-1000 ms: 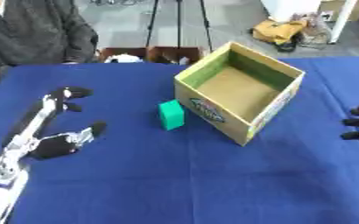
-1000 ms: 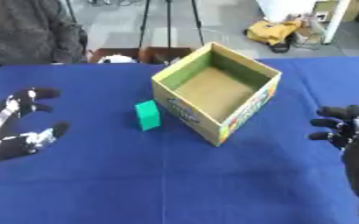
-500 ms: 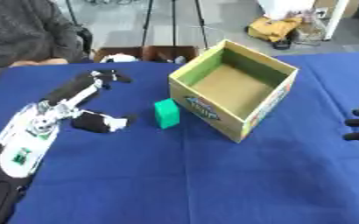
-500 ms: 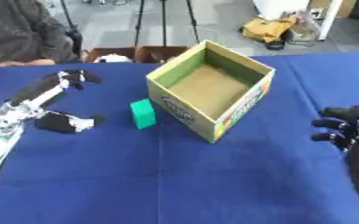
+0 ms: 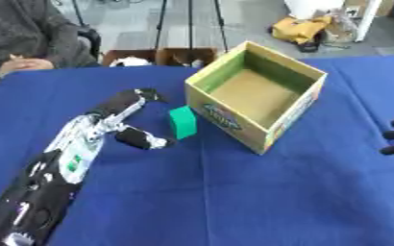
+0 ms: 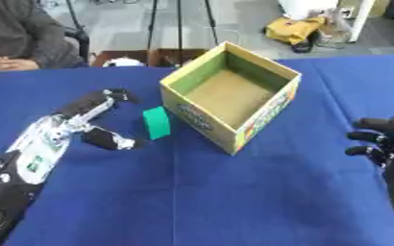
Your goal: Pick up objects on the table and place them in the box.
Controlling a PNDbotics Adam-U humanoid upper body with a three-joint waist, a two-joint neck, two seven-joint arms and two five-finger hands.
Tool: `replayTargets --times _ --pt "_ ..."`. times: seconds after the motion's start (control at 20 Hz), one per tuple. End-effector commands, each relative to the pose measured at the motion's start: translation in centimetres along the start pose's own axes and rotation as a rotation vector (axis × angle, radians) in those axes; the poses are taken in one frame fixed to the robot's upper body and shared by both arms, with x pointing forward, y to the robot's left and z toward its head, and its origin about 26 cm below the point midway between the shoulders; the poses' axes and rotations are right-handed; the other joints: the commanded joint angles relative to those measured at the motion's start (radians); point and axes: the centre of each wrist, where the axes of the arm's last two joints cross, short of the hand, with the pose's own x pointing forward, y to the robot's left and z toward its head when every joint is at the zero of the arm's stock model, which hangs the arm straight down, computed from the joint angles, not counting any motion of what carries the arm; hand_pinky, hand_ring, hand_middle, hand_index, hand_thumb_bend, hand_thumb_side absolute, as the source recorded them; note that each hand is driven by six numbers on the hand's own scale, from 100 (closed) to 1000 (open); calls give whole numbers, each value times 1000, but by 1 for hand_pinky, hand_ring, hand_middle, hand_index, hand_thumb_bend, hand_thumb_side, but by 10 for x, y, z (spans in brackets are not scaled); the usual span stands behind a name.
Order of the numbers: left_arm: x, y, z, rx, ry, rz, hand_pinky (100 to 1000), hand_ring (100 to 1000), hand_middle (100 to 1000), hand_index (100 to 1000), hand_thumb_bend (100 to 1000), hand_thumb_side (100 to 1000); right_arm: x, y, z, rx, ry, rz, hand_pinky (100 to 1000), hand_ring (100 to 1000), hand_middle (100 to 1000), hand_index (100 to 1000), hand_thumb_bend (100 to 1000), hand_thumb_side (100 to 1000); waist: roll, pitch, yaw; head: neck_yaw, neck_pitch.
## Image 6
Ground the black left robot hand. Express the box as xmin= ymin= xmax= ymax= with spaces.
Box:
xmin=54 ymin=87 xmax=138 ymax=152

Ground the brown cardboard box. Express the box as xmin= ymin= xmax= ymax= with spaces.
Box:
xmin=89 ymin=48 xmax=210 ymax=69

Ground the tan cardboard box green inside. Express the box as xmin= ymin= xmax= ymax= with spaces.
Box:
xmin=158 ymin=40 xmax=304 ymax=157

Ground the white round object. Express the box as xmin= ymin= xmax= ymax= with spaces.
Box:
xmin=101 ymin=57 xmax=147 ymax=68

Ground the black chair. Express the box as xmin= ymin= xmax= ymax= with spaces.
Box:
xmin=62 ymin=0 xmax=93 ymax=63

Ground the green block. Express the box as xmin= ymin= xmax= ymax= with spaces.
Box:
xmin=141 ymin=106 xmax=174 ymax=141

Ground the person's hand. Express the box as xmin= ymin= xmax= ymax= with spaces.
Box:
xmin=0 ymin=54 xmax=42 ymax=77

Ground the person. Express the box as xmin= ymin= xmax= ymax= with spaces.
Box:
xmin=0 ymin=0 xmax=85 ymax=77

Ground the black tripod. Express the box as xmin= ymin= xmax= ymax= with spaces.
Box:
xmin=144 ymin=0 xmax=221 ymax=65

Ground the clear plastic bag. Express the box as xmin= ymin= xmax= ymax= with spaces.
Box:
xmin=308 ymin=8 xmax=356 ymax=50

